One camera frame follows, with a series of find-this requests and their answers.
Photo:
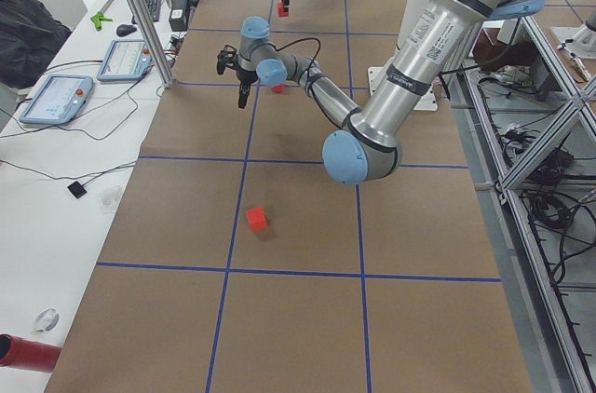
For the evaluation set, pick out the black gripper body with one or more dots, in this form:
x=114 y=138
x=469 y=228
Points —
x=244 y=76

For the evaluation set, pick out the aluminium frame rack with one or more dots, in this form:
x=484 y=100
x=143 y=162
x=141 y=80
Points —
x=527 y=90

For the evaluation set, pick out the aluminium frame post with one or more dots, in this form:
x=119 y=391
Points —
x=149 y=34

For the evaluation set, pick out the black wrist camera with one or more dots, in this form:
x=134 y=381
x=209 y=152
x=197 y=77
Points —
x=226 y=59

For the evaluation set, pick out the person in black jacket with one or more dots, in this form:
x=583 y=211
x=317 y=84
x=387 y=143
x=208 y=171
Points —
x=30 y=40

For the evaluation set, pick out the black computer mouse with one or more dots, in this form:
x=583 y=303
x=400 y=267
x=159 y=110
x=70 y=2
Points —
x=123 y=30

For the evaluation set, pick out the teach pendant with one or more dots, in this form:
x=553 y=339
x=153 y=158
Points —
x=58 y=101
x=126 y=60

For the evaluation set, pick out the far teach pendant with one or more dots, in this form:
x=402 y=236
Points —
x=126 y=60

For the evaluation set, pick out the small black square pad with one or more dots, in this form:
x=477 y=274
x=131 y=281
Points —
x=77 y=189

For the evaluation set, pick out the black box with label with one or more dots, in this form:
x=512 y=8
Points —
x=179 y=15

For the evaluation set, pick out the clear tape roll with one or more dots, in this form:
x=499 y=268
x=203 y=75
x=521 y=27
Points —
x=46 y=321

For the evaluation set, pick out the red cylinder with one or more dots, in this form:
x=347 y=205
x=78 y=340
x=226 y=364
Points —
x=19 y=353

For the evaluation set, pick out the green plastic tool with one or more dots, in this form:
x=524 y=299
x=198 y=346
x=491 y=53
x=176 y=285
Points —
x=98 y=19

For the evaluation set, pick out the near teach pendant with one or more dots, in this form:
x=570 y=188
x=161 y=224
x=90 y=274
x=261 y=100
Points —
x=58 y=101

